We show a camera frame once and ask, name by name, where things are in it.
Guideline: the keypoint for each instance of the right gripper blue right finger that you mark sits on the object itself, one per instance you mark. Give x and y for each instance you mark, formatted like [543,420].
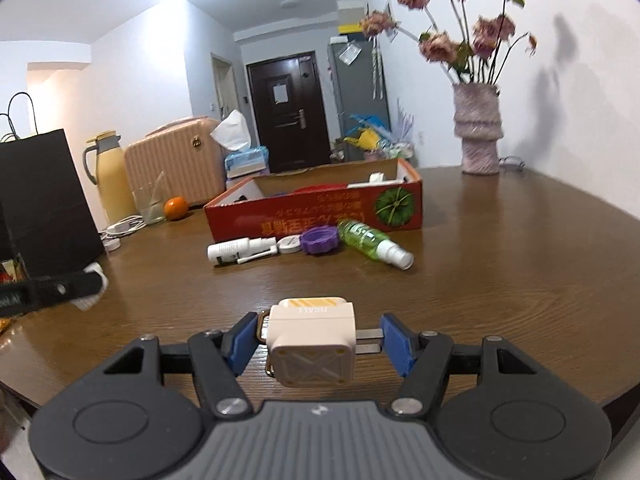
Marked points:
[421,360]

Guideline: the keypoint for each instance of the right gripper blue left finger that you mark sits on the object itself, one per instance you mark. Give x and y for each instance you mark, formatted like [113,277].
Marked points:
[217,359]

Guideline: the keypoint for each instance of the beige power adapter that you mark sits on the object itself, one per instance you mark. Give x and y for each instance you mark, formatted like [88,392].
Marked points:
[314,342]

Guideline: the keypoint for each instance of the white spray bottle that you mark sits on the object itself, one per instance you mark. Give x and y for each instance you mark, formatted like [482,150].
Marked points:
[241,250]

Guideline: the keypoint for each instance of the white round disc device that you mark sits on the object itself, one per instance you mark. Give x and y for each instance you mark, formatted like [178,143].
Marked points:
[289,244]

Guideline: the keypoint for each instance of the green spray bottle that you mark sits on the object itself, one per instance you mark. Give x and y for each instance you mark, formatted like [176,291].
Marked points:
[374,243]

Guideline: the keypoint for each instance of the purple plastic cap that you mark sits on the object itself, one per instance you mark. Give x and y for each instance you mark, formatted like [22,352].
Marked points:
[319,240]

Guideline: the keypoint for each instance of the black paper bag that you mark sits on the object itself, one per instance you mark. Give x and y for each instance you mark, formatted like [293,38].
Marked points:
[44,208]

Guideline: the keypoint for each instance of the small white round object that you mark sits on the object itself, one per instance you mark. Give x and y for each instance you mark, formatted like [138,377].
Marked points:
[111,244]

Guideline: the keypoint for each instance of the yellow thermos jug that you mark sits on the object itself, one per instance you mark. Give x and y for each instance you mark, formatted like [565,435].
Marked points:
[104,164]

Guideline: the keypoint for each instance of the orange fruit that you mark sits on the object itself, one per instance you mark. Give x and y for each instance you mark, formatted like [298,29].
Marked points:
[176,208]

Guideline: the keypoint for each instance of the clear glass cup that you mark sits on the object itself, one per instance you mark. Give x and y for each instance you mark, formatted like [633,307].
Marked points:
[149,200]

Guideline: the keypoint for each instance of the red cardboard box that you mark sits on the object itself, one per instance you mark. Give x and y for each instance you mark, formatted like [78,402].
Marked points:
[250,210]

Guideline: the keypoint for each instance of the white tape roll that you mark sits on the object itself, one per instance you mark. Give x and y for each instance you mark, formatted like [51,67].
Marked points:
[377,177]

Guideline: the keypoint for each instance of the pink ribbed suitcase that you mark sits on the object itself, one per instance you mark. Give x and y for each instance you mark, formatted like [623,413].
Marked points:
[185,152]

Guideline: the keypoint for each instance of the yellow toy on floor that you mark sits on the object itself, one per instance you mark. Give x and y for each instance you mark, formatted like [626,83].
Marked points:
[366,140]

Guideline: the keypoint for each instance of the pink textured vase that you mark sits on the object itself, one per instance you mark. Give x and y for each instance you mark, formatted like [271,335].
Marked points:
[478,124]

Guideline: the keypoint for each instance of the dark entrance door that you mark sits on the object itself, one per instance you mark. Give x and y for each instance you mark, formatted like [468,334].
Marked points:
[289,112]

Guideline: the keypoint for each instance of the grey refrigerator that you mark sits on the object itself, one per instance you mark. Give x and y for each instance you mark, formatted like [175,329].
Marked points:
[358,87]

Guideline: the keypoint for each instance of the dried pink flowers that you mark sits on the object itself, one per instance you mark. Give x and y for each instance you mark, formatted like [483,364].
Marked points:
[467,49]

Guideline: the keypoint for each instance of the yellow box on refrigerator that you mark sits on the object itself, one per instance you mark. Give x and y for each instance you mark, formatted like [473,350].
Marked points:
[347,29]

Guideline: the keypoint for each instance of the white charger with cable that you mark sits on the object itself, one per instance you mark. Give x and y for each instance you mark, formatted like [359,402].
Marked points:
[122,228]

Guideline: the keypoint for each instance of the wall picture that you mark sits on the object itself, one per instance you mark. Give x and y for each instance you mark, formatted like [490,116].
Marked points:
[392,32]

